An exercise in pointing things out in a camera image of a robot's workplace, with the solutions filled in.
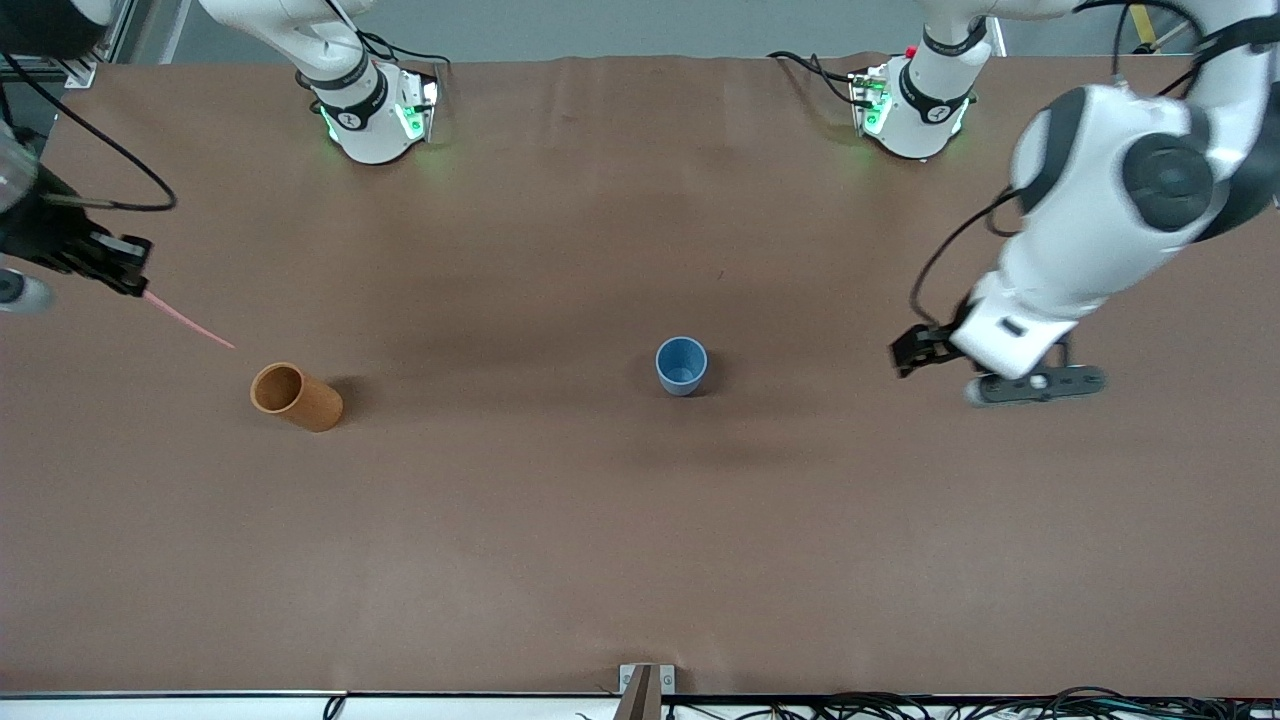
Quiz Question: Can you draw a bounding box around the pink chopstick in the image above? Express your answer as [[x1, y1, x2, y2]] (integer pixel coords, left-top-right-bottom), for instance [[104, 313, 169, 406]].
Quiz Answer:
[[142, 289, 237, 351]]

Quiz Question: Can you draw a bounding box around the blue cup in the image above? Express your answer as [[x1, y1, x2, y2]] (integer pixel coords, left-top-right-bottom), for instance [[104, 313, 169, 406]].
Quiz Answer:
[[655, 336, 709, 397]]

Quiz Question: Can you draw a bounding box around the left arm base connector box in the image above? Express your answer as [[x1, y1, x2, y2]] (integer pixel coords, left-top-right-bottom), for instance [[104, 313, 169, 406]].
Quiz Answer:
[[849, 68, 893, 138]]

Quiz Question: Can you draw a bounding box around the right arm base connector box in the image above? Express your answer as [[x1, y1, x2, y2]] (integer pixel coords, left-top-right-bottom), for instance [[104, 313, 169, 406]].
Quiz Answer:
[[395, 68, 442, 143]]

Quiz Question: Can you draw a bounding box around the orange cylindrical cup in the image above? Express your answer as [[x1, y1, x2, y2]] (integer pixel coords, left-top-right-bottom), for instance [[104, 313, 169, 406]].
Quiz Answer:
[[250, 362, 344, 434]]

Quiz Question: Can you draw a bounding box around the brown table cover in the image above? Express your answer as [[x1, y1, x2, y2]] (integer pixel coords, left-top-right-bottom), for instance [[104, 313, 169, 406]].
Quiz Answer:
[[0, 52, 1280, 698]]

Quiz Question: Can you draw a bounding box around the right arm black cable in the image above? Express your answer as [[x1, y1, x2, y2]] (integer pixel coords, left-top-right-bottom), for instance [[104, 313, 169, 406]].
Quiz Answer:
[[0, 52, 180, 214]]

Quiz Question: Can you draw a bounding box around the aluminium frame profile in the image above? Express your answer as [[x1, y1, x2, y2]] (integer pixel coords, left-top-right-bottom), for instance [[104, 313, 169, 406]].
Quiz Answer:
[[0, 0, 137, 90]]

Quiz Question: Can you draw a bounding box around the left base black cable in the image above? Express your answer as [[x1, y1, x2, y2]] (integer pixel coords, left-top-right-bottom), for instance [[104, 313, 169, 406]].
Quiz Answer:
[[767, 50, 863, 107]]

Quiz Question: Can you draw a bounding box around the base black cable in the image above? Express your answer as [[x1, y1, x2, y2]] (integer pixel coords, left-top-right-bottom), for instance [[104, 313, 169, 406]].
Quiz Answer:
[[767, 50, 863, 107], [320, 0, 451, 69]]

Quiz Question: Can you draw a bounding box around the right base black cable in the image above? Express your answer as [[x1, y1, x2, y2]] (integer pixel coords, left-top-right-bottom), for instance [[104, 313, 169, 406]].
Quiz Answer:
[[320, 0, 451, 69]]

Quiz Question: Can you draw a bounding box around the silver metal bracket plate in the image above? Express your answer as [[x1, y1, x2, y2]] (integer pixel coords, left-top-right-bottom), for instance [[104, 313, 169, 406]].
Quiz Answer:
[[619, 664, 676, 697]]

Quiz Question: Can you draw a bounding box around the brown camera post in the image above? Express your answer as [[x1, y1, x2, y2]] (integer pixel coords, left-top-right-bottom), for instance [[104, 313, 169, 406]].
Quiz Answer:
[[612, 665, 662, 720]]

